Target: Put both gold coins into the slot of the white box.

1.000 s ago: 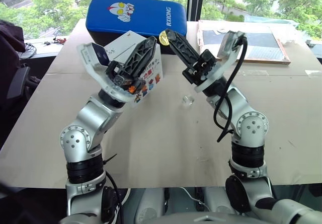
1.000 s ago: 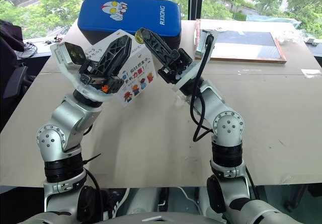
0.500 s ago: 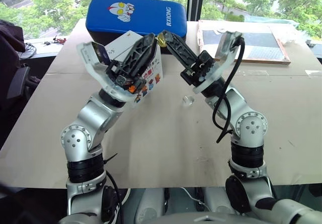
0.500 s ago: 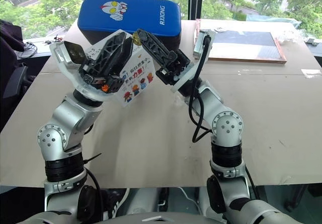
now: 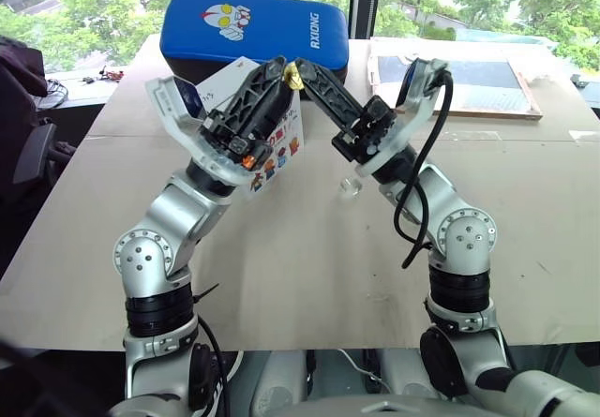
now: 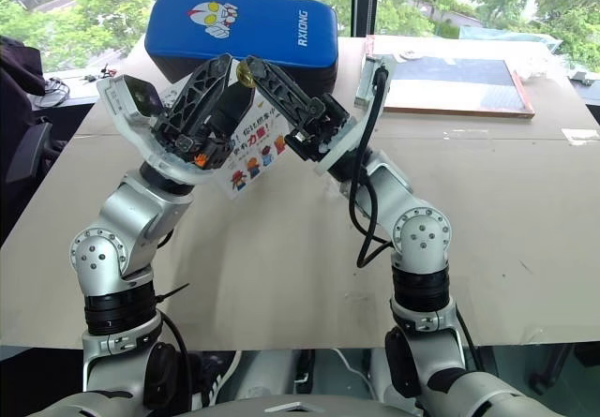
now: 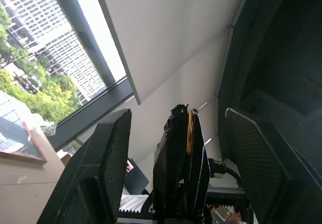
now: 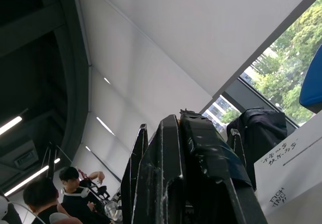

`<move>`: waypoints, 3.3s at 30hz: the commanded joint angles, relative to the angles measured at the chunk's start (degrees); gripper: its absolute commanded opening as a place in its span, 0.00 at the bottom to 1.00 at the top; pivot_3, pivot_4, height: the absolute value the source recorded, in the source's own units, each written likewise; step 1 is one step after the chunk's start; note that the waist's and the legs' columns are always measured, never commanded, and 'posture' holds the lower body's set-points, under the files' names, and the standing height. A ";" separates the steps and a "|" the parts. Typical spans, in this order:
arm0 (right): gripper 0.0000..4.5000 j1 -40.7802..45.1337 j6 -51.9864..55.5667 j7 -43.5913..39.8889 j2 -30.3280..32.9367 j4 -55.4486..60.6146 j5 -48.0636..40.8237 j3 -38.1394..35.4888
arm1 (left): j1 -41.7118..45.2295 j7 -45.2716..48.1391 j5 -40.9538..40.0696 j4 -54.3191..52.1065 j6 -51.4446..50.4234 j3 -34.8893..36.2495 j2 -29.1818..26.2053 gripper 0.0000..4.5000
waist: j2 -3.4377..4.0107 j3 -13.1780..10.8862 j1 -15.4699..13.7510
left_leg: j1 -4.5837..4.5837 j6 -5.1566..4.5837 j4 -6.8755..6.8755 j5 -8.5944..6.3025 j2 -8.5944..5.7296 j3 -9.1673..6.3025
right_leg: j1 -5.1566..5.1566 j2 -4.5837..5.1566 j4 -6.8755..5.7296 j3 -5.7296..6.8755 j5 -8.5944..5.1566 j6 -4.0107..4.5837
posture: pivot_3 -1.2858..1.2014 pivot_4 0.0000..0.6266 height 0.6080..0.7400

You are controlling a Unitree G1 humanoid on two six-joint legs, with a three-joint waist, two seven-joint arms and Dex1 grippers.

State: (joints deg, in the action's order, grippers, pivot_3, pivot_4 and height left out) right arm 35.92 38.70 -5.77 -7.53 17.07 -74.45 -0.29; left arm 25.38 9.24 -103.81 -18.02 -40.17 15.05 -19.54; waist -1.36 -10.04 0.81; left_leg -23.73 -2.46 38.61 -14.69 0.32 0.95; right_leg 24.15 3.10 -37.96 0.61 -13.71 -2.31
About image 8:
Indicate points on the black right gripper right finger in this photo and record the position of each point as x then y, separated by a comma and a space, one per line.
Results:
208, 163

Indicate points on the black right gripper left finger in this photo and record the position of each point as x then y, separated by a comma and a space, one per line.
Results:
161, 173

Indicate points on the silver background robot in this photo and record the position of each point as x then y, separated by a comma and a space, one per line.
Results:
113, 209

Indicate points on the dark jacket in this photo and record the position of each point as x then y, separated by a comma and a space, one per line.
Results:
261, 129

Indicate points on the black background gripper device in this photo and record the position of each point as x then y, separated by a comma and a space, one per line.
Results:
100, 191

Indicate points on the white headset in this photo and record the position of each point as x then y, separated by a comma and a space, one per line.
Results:
81, 193

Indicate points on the white board with handwriting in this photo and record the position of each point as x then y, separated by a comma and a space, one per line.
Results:
289, 181

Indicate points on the person with white headset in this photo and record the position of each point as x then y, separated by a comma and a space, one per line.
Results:
75, 207

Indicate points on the black tripod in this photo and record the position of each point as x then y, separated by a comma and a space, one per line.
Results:
51, 158

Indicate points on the person with short black hair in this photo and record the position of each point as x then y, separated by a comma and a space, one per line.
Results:
37, 192

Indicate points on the window with trees outside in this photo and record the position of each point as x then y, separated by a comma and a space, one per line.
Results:
289, 65

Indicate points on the blue chair back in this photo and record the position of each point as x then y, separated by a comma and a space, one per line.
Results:
313, 88

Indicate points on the long ceiling light strip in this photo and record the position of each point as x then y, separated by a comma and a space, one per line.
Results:
10, 125
26, 180

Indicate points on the ceiling air vent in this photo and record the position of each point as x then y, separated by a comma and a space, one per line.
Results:
25, 159

